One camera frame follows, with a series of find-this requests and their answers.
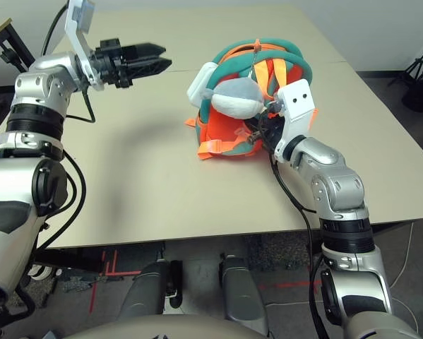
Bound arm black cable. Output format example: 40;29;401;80
37;148;88;251
267;151;325;339

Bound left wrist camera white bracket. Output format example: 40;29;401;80
63;0;105;91

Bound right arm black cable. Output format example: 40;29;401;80
267;151;325;339

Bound grey left robot leg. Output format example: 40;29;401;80
119;259;184;319

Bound grey robot leg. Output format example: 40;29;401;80
119;259;184;319
220;252;268;335

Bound black bag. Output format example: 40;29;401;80
401;69;423;114

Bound white floor cable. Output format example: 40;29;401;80
387;220;415;287

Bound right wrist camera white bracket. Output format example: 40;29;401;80
273;78;317;163

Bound white and black shoe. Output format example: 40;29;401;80
27;264;62;283

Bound white hard pencil case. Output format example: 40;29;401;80
186;61;219;107

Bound left camera black cable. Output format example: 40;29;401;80
41;5;71;57

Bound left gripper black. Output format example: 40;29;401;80
90;37;173;90

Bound beige robot torso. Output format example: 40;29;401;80
61;312;265;339

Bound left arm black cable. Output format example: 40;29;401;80
37;148;88;251

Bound black tripod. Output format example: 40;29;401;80
389;35;423;93

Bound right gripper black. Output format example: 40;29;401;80
247;107;287;151

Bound dark speckled floor mat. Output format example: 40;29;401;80
244;232;321;273

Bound red floor tape lines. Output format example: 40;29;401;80
89;249;141;314

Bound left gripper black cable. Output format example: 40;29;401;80
65;86;96;124

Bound orange and teal backpack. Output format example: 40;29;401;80
184;38;320;162

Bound grey right robot leg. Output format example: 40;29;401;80
220;252;268;335

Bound dark grey fabric scrap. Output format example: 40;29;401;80
62;277;99;294

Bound grey white plush toy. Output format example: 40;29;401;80
210;77;265;120

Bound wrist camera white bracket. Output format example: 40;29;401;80
273;78;317;163
63;0;105;91

